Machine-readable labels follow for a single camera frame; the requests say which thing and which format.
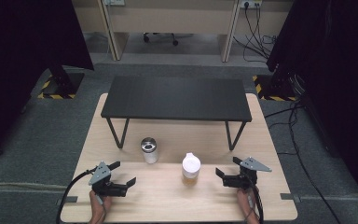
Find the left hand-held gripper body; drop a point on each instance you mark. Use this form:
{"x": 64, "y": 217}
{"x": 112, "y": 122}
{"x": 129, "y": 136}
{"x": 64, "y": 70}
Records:
{"x": 101, "y": 174}

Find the black curtain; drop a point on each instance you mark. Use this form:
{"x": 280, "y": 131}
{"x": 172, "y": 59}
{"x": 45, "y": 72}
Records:
{"x": 21, "y": 46}
{"x": 332, "y": 62}

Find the grey tape strip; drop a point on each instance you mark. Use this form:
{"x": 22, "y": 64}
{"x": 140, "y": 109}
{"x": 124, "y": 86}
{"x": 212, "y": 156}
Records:
{"x": 290, "y": 197}
{"x": 70, "y": 199}

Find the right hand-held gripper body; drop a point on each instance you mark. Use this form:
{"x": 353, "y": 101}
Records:
{"x": 248, "y": 165}

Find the black office chair base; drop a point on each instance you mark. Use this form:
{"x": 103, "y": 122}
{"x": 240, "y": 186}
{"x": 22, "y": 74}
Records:
{"x": 160, "y": 36}

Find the beige office desk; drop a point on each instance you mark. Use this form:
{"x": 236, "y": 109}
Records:
{"x": 167, "y": 18}

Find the person's right hand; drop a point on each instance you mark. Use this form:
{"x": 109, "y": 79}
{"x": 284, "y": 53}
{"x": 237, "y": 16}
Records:
{"x": 245, "y": 205}

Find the glass jar with metal lid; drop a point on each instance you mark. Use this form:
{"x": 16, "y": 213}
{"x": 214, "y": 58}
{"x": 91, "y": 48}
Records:
{"x": 149, "y": 152}

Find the person's left hand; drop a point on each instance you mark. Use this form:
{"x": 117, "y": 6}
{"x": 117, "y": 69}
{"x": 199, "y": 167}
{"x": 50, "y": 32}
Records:
{"x": 99, "y": 210}

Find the amber jar with white lid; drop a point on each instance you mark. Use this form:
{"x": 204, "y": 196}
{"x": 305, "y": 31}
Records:
{"x": 191, "y": 165}

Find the stand base with striped tape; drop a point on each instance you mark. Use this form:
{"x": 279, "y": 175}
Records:
{"x": 273, "y": 88}
{"x": 63, "y": 84}

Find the white wall socket with plugs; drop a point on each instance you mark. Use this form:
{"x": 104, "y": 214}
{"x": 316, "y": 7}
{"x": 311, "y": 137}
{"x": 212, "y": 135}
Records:
{"x": 250, "y": 3}

